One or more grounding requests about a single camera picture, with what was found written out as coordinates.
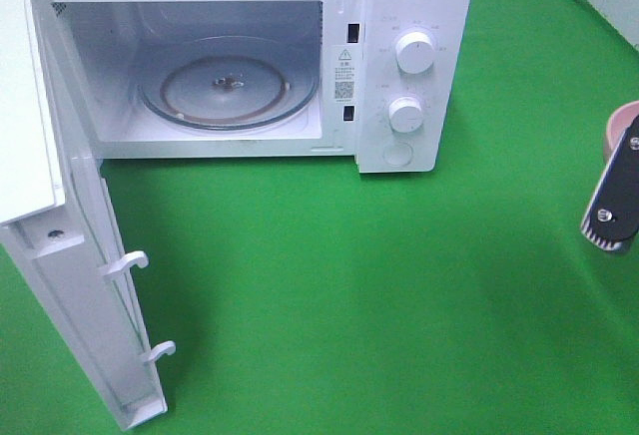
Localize green table cloth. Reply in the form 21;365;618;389
0;0;639;435

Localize round white door button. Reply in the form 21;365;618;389
382;143;413;167

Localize white round knob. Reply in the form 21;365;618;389
388;96;424;134
394;30;435;75

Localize pink round plate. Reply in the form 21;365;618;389
603;100;639;162

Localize white microwave oven body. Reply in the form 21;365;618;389
54;0;470;173

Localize glass microwave turntable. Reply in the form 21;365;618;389
139;36;320;131

